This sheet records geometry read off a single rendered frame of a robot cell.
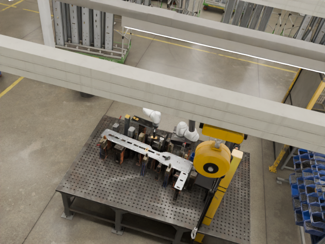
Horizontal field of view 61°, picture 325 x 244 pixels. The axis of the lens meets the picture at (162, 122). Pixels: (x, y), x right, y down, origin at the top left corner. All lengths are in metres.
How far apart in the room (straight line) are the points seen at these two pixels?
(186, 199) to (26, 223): 2.29
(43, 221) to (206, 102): 3.88
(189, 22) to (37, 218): 3.71
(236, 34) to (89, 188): 2.91
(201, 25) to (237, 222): 2.88
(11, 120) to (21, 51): 5.05
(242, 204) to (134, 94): 3.32
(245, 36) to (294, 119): 0.76
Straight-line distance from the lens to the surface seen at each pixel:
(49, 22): 6.55
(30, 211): 4.70
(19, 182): 5.05
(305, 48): 1.70
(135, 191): 3.88
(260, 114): 0.96
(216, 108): 0.95
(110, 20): 7.37
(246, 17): 10.26
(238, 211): 4.05
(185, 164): 3.89
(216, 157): 1.09
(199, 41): 1.66
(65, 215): 4.54
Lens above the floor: 3.91
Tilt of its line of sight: 41 degrees down
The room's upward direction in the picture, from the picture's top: 10 degrees clockwise
